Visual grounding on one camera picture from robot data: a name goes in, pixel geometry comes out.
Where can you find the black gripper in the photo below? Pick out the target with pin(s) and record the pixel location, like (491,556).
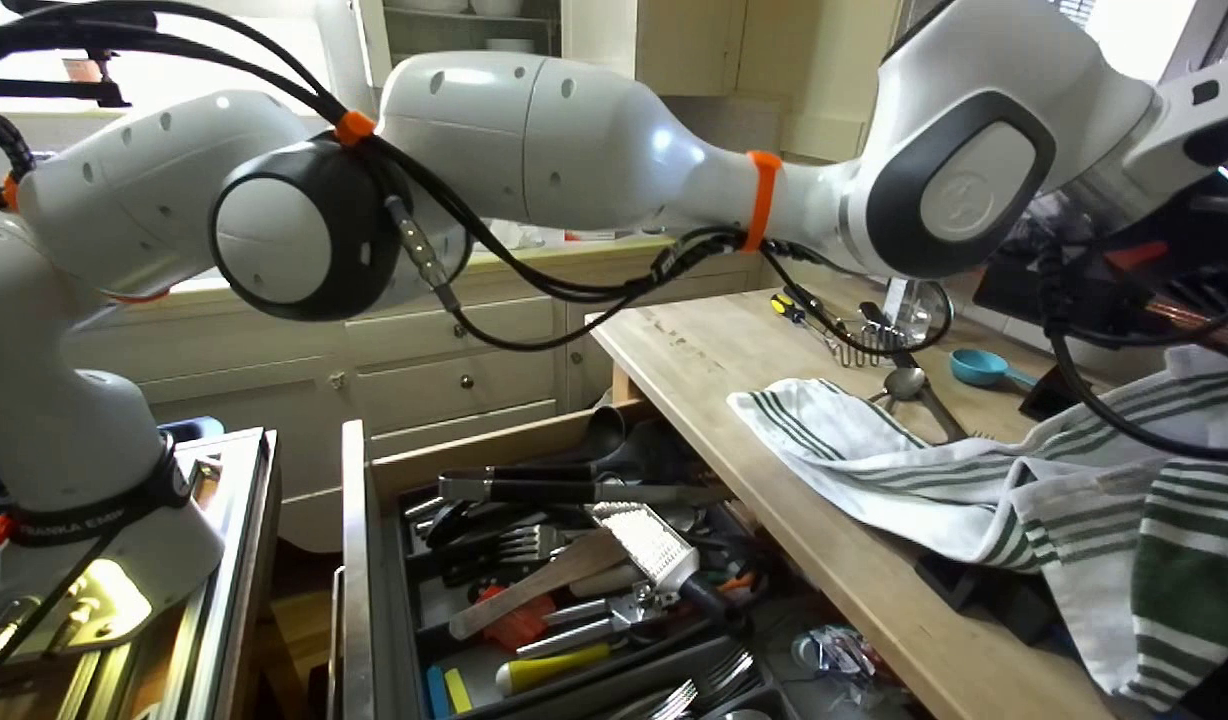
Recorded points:
(1185,255)

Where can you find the white green striped towel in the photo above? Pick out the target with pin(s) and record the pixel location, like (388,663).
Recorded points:
(932,484)

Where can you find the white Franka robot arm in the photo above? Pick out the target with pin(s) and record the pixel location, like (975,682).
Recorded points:
(544,133)

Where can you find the small black block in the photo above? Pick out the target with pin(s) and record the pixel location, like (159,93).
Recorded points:
(1052,397)

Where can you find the teal measuring spoon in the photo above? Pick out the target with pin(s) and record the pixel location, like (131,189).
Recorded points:
(976,371)

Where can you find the silver spoon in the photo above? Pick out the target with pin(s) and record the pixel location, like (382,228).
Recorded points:
(907,383)

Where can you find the yellow black screwdriver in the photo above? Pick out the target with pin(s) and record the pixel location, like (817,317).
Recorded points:
(782,306)

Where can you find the wooden kitchen island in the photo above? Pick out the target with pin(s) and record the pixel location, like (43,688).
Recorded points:
(772,454)

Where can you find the crumpled plastic bag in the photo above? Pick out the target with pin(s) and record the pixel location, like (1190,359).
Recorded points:
(834,654)

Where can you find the black plastic ladle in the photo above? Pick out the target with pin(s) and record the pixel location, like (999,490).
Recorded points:
(625,445)

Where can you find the silver tongs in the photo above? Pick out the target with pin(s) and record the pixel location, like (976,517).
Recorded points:
(707,685)

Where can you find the gray cutlery tray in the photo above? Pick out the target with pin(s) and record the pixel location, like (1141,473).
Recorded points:
(639,658)

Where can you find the wooden spatula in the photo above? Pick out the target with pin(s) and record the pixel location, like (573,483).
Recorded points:
(544,580)

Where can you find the silver serving fork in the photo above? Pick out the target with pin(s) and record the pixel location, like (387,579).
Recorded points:
(516,544)

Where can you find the cream kitchen base cabinet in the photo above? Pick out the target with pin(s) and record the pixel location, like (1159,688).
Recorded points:
(439,387)

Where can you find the red kitchen tool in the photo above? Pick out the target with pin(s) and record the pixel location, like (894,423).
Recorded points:
(522,625)

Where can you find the blue yellow small tool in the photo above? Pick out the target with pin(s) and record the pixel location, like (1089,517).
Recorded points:
(447,688)

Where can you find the open wooden utensil drawer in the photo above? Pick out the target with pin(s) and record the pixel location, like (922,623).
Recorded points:
(357,574)

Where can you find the metal robot mounting table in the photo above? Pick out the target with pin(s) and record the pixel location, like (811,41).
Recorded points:
(234,535)

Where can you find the cream upper wall cabinet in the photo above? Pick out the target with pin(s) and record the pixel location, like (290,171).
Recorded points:
(679,34)

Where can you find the black camera stand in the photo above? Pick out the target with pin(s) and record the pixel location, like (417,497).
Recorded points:
(55,88)

